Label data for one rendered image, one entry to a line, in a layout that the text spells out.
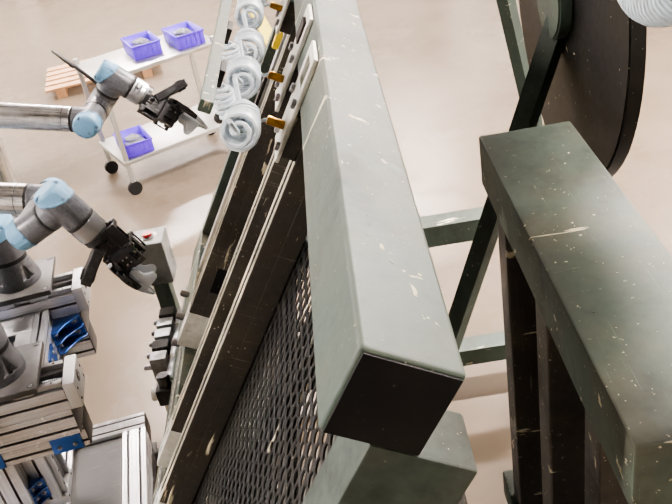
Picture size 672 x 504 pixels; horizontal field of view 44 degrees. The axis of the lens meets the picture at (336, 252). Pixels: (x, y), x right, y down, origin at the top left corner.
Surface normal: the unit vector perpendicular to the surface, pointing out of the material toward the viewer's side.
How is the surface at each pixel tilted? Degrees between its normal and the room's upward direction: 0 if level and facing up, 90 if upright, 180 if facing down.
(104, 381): 0
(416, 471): 90
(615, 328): 0
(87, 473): 0
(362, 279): 30
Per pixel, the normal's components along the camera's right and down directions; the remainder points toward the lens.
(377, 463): 0.06, 0.52
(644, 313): -0.15, -0.83
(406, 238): 0.36, -0.80
